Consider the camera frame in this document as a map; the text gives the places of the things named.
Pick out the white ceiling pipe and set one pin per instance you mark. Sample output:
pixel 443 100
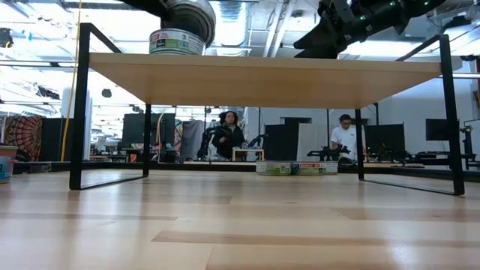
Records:
pixel 273 30

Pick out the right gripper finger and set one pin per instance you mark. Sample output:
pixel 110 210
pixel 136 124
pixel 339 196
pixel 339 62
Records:
pixel 322 37
pixel 322 53

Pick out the black cabinet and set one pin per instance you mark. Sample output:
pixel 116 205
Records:
pixel 281 138

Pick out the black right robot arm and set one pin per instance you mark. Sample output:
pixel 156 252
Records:
pixel 412 9

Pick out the black aluminium table frame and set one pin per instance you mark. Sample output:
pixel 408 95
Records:
pixel 450 175

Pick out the black ceiling dome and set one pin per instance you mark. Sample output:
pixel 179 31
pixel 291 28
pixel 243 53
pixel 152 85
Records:
pixel 106 93

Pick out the small black robot arm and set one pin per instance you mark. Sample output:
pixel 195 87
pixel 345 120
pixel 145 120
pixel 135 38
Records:
pixel 322 153
pixel 258 140
pixel 204 144

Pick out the gold can blue label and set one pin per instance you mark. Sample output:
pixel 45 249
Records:
pixel 7 165

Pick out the wooden shelf black legs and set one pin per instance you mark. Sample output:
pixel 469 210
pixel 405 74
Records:
pixel 262 82

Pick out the ribbed ceiling duct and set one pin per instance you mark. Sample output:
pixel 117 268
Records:
pixel 230 9

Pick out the person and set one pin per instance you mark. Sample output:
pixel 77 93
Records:
pixel 345 138
pixel 228 137

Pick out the grey cloth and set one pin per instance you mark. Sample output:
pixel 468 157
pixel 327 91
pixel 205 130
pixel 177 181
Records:
pixel 192 138

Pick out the patterned red tapestry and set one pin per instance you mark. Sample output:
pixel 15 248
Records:
pixel 24 137

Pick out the black table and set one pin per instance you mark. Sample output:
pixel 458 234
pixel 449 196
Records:
pixel 431 154

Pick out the black camera stand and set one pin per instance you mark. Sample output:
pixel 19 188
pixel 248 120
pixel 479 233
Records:
pixel 468 142

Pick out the black partition panel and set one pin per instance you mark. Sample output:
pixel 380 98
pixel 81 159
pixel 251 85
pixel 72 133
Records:
pixel 54 138

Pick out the small wooden stool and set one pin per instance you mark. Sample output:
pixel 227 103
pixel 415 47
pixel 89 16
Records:
pixel 247 150

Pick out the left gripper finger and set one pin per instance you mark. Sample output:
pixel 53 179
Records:
pixel 150 9

